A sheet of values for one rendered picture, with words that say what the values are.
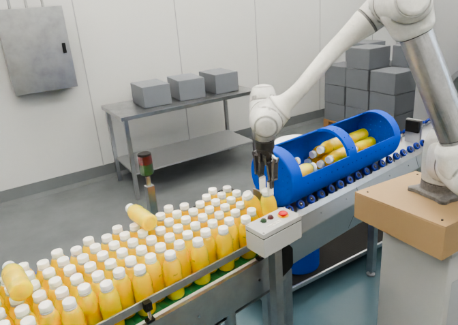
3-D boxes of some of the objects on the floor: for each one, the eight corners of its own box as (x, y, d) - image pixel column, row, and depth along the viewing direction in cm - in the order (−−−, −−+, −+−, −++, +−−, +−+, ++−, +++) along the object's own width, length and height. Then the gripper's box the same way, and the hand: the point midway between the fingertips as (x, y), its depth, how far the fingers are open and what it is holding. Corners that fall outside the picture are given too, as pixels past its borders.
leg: (376, 274, 292) (381, 194, 270) (371, 278, 288) (376, 197, 266) (369, 270, 296) (373, 191, 274) (364, 274, 293) (368, 194, 271)
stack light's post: (180, 362, 232) (155, 184, 194) (174, 366, 230) (146, 187, 192) (177, 358, 235) (150, 182, 197) (171, 362, 233) (142, 184, 195)
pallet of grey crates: (431, 134, 554) (440, 43, 513) (391, 148, 516) (398, 51, 475) (360, 117, 651) (364, 39, 610) (323, 127, 614) (324, 45, 572)
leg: (277, 349, 236) (273, 256, 214) (270, 355, 233) (265, 261, 211) (270, 344, 240) (265, 251, 218) (262, 349, 237) (257, 256, 215)
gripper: (287, 141, 156) (287, 197, 164) (257, 132, 169) (259, 184, 177) (272, 146, 152) (274, 204, 160) (242, 136, 165) (246, 190, 173)
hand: (266, 186), depth 168 cm, fingers closed on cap, 4 cm apart
